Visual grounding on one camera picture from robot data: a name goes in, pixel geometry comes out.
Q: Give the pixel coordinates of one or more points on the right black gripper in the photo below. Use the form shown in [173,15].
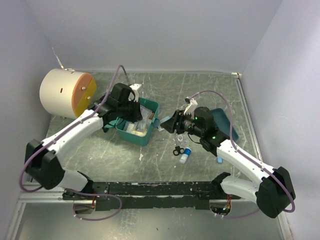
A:
[175,123]

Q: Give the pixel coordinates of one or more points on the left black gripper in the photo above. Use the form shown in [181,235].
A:
[136,116]

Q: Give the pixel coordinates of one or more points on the blue white card packet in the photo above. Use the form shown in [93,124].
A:
[159,128]

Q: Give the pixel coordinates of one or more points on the cotton ball bag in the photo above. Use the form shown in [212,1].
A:
[132,129]

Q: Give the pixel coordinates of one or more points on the blue white ointment tube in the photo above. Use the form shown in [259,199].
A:
[184,156]

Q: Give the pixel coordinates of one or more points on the silver foil packets bag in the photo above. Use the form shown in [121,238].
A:
[147,115]

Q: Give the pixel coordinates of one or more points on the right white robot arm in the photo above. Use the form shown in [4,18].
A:
[270,188]

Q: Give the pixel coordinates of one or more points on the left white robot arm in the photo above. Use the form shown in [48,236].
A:
[42,158]

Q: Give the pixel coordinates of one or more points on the teal medicine kit box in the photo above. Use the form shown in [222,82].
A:
[120,125]

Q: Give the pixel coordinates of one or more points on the dark teal divider tray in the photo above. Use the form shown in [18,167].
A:
[221,120]

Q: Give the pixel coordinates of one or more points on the white cylinder drum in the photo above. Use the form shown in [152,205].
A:
[67,93]

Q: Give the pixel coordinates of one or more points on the blue plastic clip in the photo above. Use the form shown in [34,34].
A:
[219,160]

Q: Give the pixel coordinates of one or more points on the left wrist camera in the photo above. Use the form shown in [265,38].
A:
[135,91]

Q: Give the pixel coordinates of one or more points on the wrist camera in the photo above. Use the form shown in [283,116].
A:
[191,106]
[135,91]

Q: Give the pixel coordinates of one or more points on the black handled scissors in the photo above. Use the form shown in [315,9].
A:
[179,148]

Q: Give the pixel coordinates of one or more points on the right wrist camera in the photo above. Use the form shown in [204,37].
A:
[191,106]

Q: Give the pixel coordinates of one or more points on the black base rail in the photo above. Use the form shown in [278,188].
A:
[199,195]

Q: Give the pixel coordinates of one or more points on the aluminium frame rail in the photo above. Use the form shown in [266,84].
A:
[282,217]

